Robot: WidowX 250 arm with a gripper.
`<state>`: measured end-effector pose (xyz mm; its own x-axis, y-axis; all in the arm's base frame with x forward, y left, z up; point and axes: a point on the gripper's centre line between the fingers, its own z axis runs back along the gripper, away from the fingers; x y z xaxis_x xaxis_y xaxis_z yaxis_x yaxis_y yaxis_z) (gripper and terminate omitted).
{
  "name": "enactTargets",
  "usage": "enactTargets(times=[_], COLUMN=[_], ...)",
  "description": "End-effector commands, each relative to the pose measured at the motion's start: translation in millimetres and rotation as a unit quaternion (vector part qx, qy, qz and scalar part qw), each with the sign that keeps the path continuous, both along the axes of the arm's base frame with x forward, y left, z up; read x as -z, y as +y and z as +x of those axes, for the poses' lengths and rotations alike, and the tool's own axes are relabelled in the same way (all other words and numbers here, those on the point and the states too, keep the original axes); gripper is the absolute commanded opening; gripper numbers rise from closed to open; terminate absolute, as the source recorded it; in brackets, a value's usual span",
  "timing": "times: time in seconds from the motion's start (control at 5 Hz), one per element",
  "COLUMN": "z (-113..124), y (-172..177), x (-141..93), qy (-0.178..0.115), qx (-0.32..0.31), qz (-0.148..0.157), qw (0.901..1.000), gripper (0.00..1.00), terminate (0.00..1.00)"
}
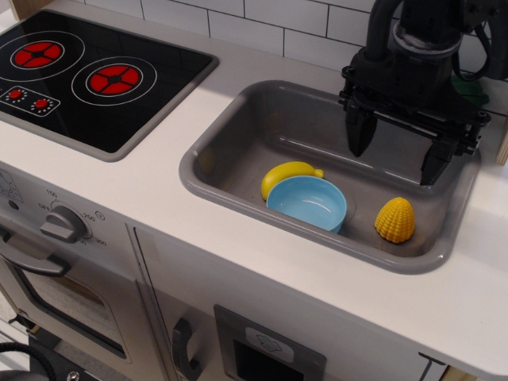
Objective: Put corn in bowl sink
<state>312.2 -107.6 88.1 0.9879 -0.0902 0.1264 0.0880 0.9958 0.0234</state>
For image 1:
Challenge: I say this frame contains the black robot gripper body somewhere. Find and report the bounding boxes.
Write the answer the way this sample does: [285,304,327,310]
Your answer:
[339,39,490,155]

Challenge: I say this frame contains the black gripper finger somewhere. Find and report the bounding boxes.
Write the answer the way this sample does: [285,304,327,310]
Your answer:
[420,138,456,186]
[345,103,377,157]

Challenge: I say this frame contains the yellow toy corn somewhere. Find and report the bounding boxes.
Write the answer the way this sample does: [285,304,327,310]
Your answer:
[374,197,416,244]

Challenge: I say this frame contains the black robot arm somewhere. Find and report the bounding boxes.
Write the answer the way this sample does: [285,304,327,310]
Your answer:
[339,1,507,186]

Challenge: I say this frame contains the light blue plastic bowl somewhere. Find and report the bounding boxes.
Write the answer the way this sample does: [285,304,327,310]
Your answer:
[266,175,348,233]

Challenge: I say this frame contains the grey plastic sink basin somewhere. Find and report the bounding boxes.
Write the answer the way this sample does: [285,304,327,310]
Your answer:
[179,80,481,274]

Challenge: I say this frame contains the green toy bell pepper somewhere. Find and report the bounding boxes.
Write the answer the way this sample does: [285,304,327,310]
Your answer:
[451,75,490,107]

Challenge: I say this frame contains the black toy faucet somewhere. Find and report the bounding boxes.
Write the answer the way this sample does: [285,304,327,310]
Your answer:
[364,0,402,62]

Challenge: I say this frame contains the yellow toy lemon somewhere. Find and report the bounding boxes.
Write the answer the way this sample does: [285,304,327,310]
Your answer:
[260,161,324,201]

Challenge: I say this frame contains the grey dispenser panel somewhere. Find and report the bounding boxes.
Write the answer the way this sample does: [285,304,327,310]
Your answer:
[214,305,326,381]

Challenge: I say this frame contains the black toy stovetop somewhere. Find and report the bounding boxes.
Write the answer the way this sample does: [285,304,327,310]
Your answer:
[1,10,219,162]

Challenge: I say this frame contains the grey oven knob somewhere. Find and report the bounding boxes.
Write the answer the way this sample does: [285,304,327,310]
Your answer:
[40,206,87,243]

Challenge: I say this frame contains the toy oven door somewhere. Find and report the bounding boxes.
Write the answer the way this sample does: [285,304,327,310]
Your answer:
[0,221,167,381]

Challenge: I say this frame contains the grey cabinet door handle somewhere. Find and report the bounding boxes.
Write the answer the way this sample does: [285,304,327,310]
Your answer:
[171,318,202,381]

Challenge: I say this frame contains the grey oven door handle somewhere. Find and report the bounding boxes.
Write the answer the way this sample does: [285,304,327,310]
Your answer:
[1,227,71,277]

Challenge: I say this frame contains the black cable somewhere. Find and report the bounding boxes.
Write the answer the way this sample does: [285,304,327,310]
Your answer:
[0,341,59,381]

